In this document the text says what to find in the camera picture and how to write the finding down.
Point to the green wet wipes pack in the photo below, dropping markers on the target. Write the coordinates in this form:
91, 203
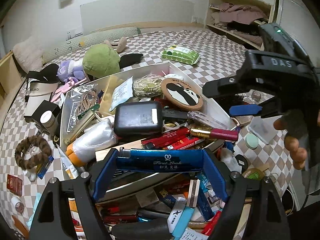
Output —
180, 55

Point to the teal mask packet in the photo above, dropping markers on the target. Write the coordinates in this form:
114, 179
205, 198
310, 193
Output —
35, 210

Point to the mint green round tin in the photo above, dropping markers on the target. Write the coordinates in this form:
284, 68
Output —
251, 141

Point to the white cylinder jar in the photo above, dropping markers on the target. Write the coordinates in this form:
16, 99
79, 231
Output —
48, 121

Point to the white blue sachet packet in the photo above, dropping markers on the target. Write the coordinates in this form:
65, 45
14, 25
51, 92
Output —
70, 167

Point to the beige sun visor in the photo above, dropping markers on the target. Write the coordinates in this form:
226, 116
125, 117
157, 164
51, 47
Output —
40, 90

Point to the pile of lighters and boxes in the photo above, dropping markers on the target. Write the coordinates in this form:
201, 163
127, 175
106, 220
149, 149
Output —
170, 205

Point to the black sun visor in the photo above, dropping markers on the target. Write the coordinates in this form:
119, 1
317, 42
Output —
45, 73

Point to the white headboard panel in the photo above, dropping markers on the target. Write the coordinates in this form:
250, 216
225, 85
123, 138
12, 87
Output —
137, 15

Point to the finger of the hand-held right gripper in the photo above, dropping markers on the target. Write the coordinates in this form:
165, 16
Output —
245, 110
222, 87

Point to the black square box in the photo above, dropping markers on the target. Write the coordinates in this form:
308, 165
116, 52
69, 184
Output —
46, 106

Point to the white storage box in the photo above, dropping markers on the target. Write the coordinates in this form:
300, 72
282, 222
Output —
212, 105

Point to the blue lighter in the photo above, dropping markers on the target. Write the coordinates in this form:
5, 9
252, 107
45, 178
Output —
46, 167

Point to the white blue mask packet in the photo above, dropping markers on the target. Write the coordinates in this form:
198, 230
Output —
122, 93

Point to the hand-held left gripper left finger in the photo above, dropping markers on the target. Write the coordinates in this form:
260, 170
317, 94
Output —
105, 175

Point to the plastic bag roll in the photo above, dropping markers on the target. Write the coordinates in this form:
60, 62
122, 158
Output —
95, 140

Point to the green clothes clip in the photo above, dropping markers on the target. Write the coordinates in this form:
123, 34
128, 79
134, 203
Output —
87, 112

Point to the pink rabbit hand fan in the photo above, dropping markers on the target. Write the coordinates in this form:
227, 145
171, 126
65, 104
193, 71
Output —
67, 87

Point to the brown furry cuffs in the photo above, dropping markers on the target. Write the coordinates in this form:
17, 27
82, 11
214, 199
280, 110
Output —
22, 160

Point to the black round jar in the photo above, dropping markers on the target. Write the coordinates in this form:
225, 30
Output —
56, 140

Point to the yellow plastic bag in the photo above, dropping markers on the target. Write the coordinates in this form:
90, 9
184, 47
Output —
110, 92

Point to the pile of clothes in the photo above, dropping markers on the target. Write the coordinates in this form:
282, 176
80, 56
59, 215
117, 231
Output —
237, 15

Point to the wooden bedside shelf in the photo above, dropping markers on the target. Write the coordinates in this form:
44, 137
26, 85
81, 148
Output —
7, 75

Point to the long green bolster pillow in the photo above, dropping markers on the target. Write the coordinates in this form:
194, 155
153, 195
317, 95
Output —
100, 37

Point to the white plastic bag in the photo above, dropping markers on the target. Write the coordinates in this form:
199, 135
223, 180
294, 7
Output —
228, 160

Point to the black cylinder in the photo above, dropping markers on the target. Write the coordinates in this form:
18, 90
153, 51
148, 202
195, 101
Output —
142, 228

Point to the beige hair claw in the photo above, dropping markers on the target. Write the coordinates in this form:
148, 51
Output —
256, 95

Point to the white wall socket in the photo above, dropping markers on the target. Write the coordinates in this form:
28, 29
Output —
73, 35

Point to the red cigarette box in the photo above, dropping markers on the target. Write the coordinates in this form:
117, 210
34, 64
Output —
14, 185

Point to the clear plastic tube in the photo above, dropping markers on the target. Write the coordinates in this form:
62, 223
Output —
207, 120

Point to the bagged blue card pack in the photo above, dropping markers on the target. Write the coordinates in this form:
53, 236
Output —
72, 117

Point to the blue long lighter box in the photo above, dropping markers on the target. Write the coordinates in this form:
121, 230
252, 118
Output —
160, 161

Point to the black cloth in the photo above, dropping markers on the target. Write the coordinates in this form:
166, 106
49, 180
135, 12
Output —
131, 60

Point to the purple plush toy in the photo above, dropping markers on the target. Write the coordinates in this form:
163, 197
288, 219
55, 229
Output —
71, 71

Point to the white tape roll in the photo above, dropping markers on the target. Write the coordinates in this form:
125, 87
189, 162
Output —
17, 204

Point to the white fluffy pillow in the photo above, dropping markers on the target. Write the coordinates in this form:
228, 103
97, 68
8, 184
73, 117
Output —
27, 53

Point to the black feather toy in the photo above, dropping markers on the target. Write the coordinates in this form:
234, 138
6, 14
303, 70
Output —
235, 101

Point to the black zip case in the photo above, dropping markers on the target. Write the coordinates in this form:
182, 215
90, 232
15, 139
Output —
137, 120

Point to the round panda coaster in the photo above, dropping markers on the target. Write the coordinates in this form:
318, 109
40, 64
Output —
182, 93

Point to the pink hair clip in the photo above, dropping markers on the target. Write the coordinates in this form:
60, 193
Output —
243, 120

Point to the wooden closet shelf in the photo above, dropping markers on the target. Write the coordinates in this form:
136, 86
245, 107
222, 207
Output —
208, 10

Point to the green print wooden coaster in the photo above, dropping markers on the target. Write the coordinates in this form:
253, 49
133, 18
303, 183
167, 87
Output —
253, 174

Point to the person's right hand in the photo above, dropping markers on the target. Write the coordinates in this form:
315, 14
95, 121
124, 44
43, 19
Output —
298, 155

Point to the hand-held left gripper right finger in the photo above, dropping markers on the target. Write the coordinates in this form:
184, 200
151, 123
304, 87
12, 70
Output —
215, 177

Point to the green plush toy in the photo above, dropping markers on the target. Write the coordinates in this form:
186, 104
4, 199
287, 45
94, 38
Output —
100, 60

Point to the brown leather coil holder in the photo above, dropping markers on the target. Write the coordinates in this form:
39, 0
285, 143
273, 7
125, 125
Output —
20, 227

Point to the clear plastic box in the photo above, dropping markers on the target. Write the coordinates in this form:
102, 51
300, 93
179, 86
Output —
265, 131

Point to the magenta gold lipstick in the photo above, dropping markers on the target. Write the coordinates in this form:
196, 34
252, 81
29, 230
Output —
217, 133

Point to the small clear cup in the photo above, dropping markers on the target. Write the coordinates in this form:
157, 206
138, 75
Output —
31, 176

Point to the black utility knife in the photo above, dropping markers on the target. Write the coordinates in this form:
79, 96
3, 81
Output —
175, 114

